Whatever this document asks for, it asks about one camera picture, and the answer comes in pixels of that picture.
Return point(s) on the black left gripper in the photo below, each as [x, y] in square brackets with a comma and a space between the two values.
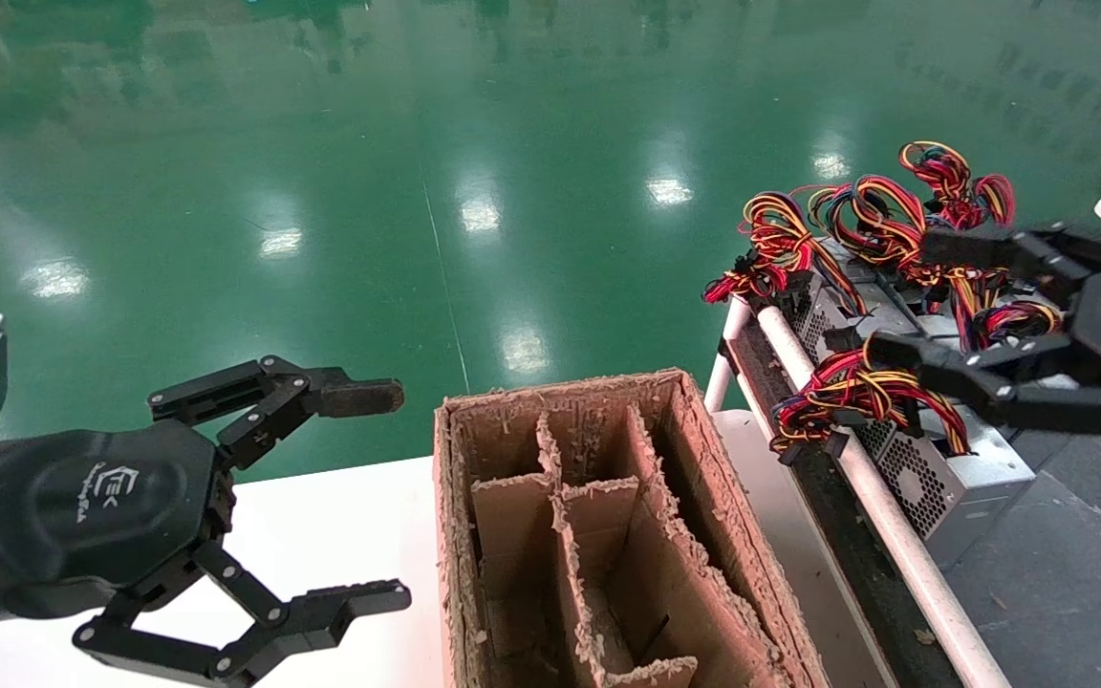
[101, 506]

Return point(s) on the worn brown cardboard box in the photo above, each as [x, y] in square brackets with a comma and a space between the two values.
[450, 573]

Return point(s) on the brown cardboard divider insert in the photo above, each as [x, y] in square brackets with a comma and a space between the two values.
[512, 535]

